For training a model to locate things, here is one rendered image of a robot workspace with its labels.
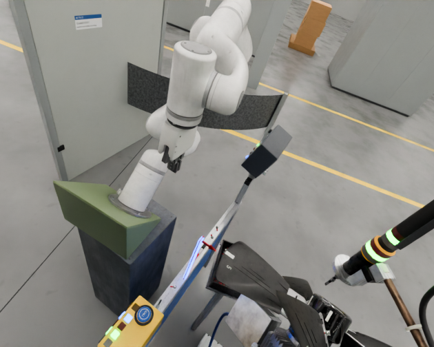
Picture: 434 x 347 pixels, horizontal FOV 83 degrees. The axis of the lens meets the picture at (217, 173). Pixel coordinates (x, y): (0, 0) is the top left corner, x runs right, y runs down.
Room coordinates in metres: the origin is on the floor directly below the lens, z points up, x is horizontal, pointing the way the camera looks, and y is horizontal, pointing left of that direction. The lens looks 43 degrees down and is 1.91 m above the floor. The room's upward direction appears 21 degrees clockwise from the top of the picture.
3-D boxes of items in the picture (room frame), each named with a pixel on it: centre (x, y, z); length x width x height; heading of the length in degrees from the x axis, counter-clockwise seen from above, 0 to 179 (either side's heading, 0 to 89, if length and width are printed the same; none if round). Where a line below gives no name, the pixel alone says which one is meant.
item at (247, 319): (0.33, -0.31, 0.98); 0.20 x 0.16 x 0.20; 163
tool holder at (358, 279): (0.33, -0.37, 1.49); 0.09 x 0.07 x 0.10; 18
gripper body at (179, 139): (0.49, 0.12, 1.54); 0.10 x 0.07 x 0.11; 163
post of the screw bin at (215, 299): (0.50, -0.22, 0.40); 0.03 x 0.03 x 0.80; 88
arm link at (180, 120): (0.49, 0.12, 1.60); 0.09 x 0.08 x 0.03; 163
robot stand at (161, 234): (0.57, 0.29, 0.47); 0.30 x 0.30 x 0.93; 73
